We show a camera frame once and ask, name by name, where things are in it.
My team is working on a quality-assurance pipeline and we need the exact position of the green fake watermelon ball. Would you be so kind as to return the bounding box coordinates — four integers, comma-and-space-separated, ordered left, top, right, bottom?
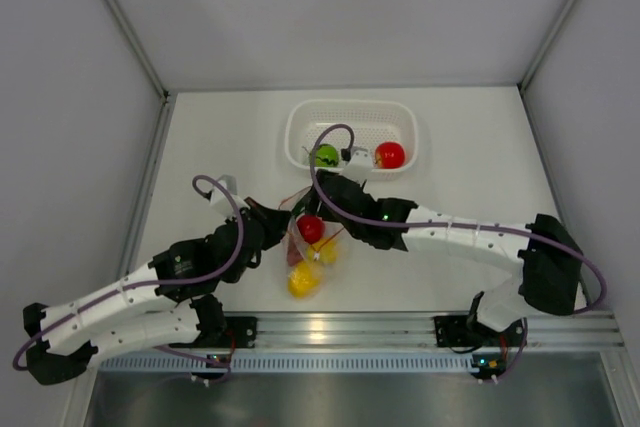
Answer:
310, 143, 340, 168

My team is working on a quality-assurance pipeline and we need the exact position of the red fake apple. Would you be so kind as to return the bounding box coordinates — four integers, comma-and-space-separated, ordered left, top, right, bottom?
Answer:
374, 141, 406, 169

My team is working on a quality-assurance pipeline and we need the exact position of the clear zip bag orange seal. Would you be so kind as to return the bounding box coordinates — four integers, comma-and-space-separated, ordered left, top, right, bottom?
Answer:
279, 186, 352, 300

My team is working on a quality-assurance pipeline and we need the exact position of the green fake scallion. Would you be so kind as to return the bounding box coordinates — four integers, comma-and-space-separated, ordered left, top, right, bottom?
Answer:
292, 146, 312, 218

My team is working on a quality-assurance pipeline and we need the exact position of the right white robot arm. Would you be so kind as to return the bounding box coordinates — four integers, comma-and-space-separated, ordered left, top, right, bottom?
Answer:
312, 170, 582, 344

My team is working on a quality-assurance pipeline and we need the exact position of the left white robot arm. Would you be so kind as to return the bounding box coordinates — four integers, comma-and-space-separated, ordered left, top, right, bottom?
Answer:
18, 198, 291, 386

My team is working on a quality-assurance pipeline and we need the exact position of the purple fake grape bunch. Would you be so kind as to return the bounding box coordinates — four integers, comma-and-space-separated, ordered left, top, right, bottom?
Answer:
285, 239, 302, 267

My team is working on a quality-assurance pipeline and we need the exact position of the red fake tomato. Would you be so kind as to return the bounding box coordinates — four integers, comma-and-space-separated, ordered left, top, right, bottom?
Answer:
296, 214, 325, 244

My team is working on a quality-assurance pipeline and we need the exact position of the yellow fake lemon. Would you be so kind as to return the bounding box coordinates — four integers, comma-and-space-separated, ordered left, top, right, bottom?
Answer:
306, 238, 340, 266

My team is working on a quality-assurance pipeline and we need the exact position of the yellow fake bell pepper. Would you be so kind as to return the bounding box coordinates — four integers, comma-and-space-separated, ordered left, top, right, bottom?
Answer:
287, 261, 322, 298

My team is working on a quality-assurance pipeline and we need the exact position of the white perforated plastic basket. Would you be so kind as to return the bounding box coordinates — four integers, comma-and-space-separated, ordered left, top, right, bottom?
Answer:
284, 99, 419, 181

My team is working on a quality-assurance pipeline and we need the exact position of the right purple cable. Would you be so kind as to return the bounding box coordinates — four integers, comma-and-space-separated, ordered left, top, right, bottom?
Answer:
309, 122, 609, 316

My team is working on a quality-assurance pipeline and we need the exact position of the purple cable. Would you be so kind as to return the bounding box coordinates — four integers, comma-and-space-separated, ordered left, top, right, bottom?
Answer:
12, 174, 249, 372
309, 122, 609, 316

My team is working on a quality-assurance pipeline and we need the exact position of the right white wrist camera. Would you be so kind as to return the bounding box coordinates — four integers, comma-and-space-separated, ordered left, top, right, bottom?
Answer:
341, 147, 374, 185

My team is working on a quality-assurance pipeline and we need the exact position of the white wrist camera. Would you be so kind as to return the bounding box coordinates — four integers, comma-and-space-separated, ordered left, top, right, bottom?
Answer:
208, 174, 248, 219
341, 147, 374, 185

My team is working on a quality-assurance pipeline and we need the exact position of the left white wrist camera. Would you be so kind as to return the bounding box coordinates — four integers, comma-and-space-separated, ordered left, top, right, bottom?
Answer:
208, 174, 248, 219

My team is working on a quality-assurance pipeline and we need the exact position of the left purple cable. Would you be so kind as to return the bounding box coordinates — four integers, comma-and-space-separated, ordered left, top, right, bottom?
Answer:
12, 174, 249, 372

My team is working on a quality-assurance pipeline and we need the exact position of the aluminium mounting rail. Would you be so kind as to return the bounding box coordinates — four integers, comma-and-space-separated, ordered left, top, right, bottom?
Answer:
79, 310, 626, 351

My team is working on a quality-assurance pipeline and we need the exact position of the slotted grey cable duct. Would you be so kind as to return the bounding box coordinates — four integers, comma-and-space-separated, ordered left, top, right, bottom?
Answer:
99, 351, 501, 374

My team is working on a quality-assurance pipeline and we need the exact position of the left aluminium frame post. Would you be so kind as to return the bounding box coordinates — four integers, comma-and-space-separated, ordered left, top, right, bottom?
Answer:
72, 0, 169, 98

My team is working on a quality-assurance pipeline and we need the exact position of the aluminium frame post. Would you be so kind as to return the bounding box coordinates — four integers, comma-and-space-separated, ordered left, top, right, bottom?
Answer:
72, 0, 169, 98
517, 0, 616, 91

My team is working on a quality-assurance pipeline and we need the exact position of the right aluminium frame post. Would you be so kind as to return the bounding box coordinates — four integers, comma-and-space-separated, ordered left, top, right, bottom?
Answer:
517, 0, 616, 91

